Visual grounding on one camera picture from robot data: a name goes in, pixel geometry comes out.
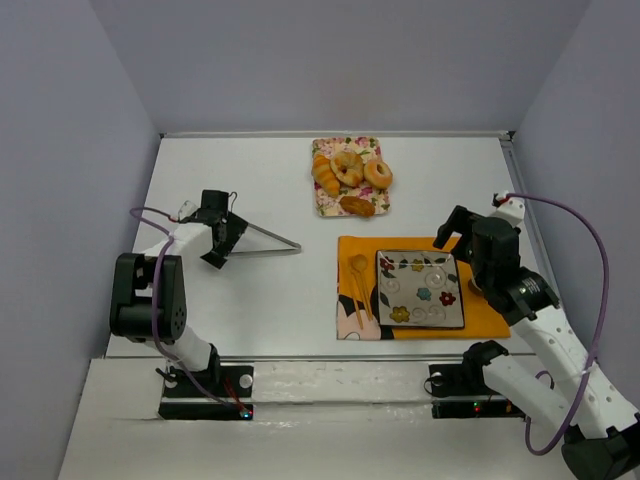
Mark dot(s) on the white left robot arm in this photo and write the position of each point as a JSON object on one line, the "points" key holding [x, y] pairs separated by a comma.
{"points": [[148, 299]]}

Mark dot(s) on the wooden spoon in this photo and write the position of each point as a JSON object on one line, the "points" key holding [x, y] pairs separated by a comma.
{"points": [[358, 265]]}

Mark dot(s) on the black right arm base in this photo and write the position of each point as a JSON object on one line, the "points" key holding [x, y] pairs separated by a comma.
{"points": [[475, 395]]}

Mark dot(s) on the wooden chopstick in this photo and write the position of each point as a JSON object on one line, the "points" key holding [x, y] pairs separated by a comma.
{"points": [[355, 302]]}

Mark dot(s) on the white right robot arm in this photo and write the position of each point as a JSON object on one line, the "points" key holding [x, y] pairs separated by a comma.
{"points": [[594, 425]]}

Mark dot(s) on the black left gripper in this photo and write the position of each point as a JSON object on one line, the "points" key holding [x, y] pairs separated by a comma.
{"points": [[226, 240]]}

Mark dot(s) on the small brown cup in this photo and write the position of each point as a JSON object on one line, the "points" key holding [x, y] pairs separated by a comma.
{"points": [[473, 287]]}

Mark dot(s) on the square flower-patterned plate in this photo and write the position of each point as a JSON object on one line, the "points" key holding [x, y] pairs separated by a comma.
{"points": [[418, 289]]}

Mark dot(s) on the brown fried pastry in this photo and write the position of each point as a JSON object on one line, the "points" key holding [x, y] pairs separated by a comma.
{"points": [[357, 206]]}

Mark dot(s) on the twisted pretzel bread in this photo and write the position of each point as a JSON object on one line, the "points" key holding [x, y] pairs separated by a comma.
{"points": [[348, 168]]}

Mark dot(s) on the striped croissant bread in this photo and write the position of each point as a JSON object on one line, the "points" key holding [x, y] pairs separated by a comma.
{"points": [[324, 176]]}

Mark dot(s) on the stainless steel serving tongs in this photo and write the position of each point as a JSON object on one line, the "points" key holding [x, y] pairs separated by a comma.
{"points": [[257, 241]]}

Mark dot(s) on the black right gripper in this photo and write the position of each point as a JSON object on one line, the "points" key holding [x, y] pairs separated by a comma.
{"points": [[460, 226]]}

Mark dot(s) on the floral rectangular tray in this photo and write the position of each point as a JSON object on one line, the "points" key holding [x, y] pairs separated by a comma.
{"points": [[368, 148]]}

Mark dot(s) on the glazed ring donut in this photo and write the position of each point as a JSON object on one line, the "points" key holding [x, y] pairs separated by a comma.
{"points": [[378, 174]]}

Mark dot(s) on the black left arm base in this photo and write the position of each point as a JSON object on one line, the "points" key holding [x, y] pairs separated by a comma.
{"points": [[227, 399]]}

